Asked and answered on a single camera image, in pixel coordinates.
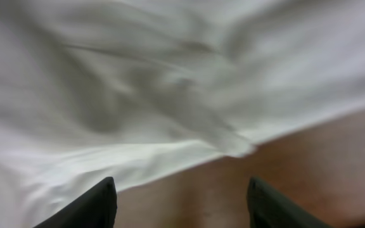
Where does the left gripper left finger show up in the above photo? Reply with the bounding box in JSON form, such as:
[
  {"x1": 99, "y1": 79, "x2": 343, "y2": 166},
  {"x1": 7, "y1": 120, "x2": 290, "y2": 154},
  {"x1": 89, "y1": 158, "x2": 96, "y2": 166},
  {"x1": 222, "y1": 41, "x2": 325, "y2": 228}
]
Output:
[{"x1": 34, "y1": 177, "x2": 117, "y2": 228}]

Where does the white t-shirt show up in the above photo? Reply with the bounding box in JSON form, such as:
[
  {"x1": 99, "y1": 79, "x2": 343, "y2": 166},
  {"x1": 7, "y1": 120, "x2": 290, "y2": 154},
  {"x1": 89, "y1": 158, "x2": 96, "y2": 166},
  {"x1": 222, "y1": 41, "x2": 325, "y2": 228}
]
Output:
[{"x1": 0, "y1": 0, "x2": 365, "y2": 227}]

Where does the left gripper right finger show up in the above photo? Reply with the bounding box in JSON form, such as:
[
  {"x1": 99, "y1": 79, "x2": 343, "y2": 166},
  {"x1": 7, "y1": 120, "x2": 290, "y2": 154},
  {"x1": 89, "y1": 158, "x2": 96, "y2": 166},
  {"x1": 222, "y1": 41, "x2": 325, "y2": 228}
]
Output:
[{"x1": 247, "y1": 177, "x2": 330, "y2": 228}]

